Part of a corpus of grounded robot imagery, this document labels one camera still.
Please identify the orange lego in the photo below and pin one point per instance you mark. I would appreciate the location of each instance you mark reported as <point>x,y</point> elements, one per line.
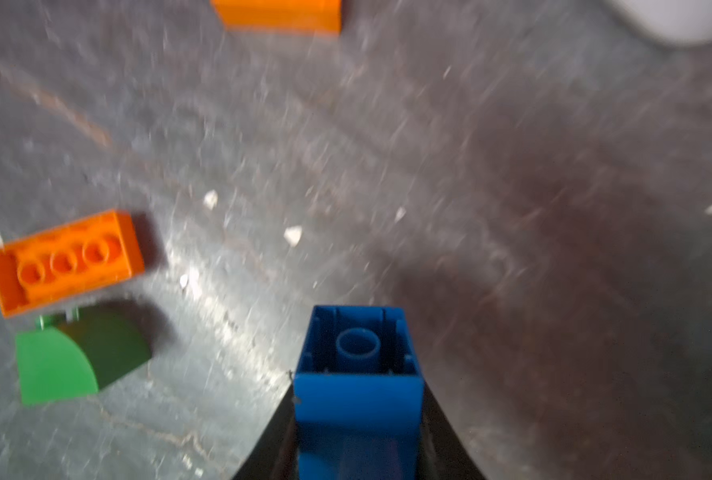
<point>73,259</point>
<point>319,16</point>

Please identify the blue lego front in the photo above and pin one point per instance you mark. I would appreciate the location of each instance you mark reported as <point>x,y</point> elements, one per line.
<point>358,395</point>

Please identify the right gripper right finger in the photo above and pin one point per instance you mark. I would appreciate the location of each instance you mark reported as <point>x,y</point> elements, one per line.
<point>442,455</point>

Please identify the green lego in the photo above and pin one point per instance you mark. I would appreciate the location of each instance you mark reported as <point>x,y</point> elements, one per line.
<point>77,354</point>

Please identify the white rectangular container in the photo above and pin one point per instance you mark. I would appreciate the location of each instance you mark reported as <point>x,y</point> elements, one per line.
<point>679,23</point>

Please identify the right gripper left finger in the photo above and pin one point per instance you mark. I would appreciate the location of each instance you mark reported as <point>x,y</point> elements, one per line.
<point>275,455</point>

